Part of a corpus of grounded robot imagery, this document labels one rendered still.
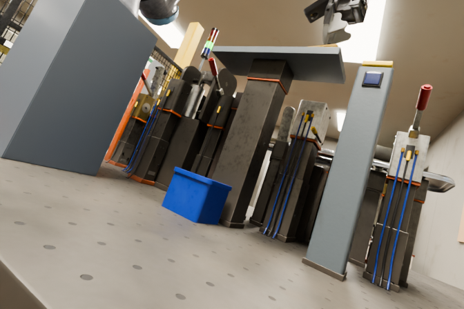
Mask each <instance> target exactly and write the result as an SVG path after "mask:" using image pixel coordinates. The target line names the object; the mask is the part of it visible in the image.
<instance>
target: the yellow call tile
mask: <svg viewBox="0 0 464 309"><path fill-rule="evenodd" d="M362 66H364V67H380V68H393V61H363V62H362Z"/></svg>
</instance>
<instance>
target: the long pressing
mask: <svg viewBox="0 0 464 309"><path fill-rule="evenodd" d="M276 140H277V139H275V138H271V142H270V144H269V147H268V149H267V150H268V151H272V149H273V145H274V144H275V143H276ZM271 144H273V145H271ZM334 153H335V151H331V150H325V149H321V151H318V154H317V156H316V160H315V162H316V163H321V164H324V165H327V166H330V163H331V159H329V158H333V157H334ZM319 155H320V156H319ZM321 156H324V157H321ZM325 157H329V158H325ZM371 167H372V168H371V170H375V168H379V169H382V172H385V171H387V169H389V163H385V162H382V161H376V160H373V163H372V166H371ZM385 173H387V172H385ZM422 178H423V179H425V180H428V181H429V185H428V189H427V190H428V191H431V192H439V193H445V192H447V191H448V190H451V189H452V188H454V187H455V186H456V184H455V182H454V180H453V179H452V178H450V177H447V176H444V175H439V174H436V173H432V172H426V171H423V176H422Z"/></svg>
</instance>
